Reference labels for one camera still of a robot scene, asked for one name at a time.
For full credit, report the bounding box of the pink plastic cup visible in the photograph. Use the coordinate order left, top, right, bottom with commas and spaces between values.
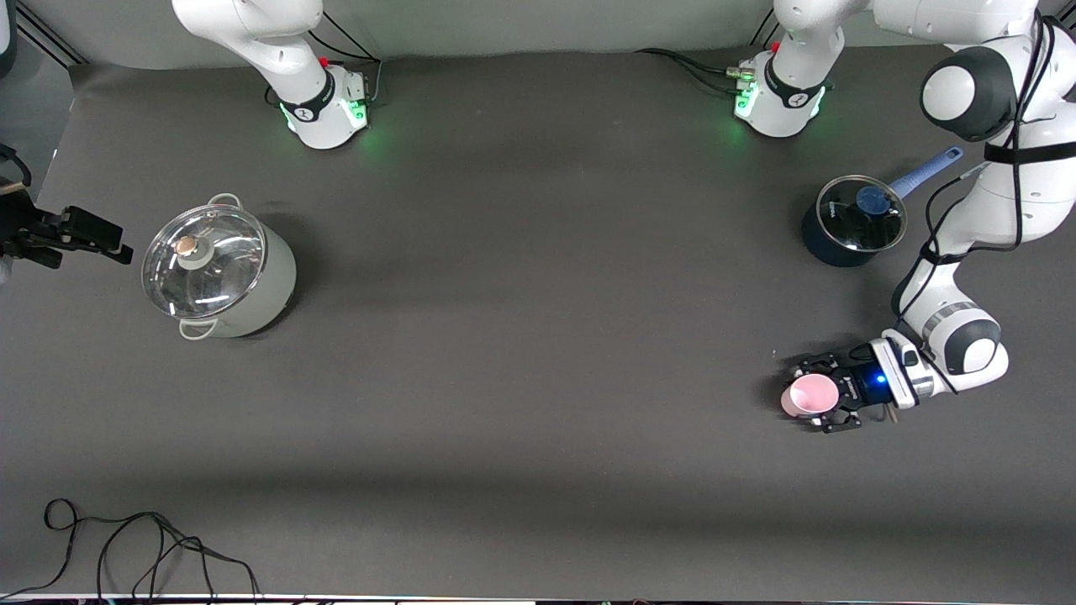
781, 374, 839, 419

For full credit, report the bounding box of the glass lid with brass knob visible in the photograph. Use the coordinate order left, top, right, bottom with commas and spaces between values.
141, 204, 268, 320

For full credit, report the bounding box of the dark blue saucepan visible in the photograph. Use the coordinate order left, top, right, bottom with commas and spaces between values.
800, 146, 965, 268

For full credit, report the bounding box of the glass lid with blue knob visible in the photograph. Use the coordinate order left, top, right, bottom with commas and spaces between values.
815, 175, 909, 253

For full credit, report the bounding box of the pale green cooking pot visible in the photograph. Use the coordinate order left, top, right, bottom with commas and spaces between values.
141, 193, 298, 341

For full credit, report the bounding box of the dark grey table mat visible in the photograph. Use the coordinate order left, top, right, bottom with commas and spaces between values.
0, 29, 1076, 602

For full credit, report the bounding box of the aluminium frame rail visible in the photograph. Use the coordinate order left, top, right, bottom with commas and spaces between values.
0, 0, 87, 68

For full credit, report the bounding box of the thin black loose cable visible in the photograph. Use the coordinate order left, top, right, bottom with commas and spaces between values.
0, 498, 261, 602

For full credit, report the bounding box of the black right arm base cable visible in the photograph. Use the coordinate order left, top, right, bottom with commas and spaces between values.
267, 13, 383, 108

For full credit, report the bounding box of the black arm base cable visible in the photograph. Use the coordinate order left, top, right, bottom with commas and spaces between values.
267, 13, 383, 108
635, 17, 787, 95

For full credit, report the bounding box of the black left arm base cable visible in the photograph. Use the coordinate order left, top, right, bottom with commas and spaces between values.
635, 17, 787, 95

